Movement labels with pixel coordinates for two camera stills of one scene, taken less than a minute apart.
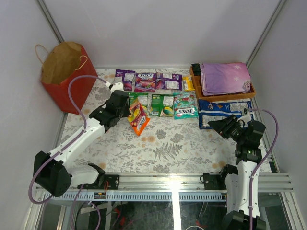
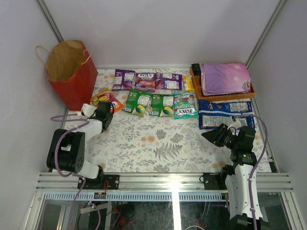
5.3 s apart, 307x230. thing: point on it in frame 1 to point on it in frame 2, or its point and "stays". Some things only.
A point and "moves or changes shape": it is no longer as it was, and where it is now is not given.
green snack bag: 136,97 stays
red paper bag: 65,61 moves or changes shape
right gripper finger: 224,126 to 217,135
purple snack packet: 126,77 stays
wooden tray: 197,81 stays
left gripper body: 122,103 to 107,116
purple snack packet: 165,81 stays
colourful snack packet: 145,82 stays
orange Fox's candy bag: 137,117 to 104,95
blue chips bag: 210,110 stays
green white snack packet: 185,105 stays
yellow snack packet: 188,83 stays
